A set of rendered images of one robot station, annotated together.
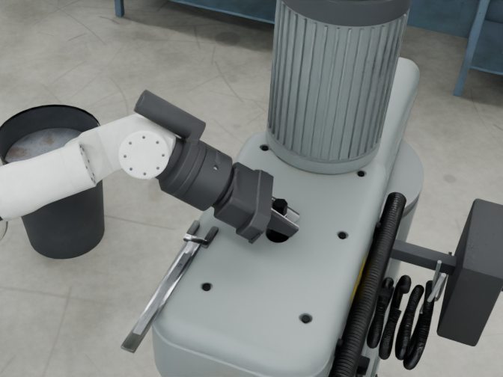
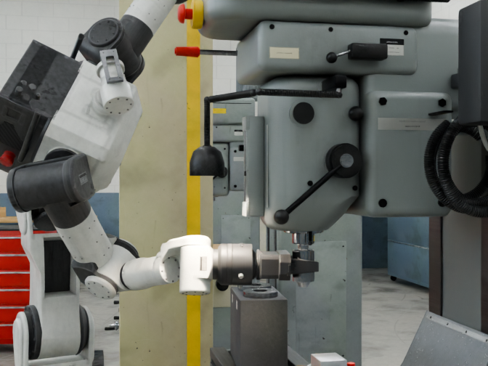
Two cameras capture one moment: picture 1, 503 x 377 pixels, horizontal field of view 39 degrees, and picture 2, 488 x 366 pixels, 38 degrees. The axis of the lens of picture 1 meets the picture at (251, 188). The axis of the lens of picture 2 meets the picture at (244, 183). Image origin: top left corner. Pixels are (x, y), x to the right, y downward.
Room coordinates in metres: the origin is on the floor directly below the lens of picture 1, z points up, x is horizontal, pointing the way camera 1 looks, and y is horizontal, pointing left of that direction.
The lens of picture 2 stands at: (-0.12, -1.30, 1.42)
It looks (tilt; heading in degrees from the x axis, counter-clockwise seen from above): 0 degrees down; 60
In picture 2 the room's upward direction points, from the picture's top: straight up
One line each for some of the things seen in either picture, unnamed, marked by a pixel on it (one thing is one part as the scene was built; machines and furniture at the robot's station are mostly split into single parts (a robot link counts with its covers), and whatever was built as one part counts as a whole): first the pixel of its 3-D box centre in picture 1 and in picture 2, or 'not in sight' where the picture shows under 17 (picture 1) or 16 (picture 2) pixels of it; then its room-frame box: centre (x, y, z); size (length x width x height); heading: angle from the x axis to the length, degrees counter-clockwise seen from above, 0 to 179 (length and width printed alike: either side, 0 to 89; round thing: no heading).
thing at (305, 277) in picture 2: not in sight; (303, 267); (0.74, -0.04, 1.23); 0.05 x 0.05 x 0.06
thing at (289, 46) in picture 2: not in sight; (322, 57); (0.78, -0.06, 1.68); 0.34 x 0.24 x 0.10; 162
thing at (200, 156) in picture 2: not in sight; (207, 160); (0.52, -0.01, 1.46); 0.07 x 0.07 x 0.06
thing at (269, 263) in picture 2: not in sight; (260, 265); (0.66, 0.00, 1.23); 0.13 x 0.12 x 0.10; 62
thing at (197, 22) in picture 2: not in sight; (197, 14); (0.52, 0.03, 1.76); 0.06 x 0.02 x 0.06; 72
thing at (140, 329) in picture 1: (170, 282); not in sight; (0.63, 0.10, 1.89); 0.24 x 0.04 x 0.01; 161
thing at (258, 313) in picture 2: not in sight; (257, 325); (0.82, 0.29, 1.03); 0.22 x 0.12 x 0.20; 68
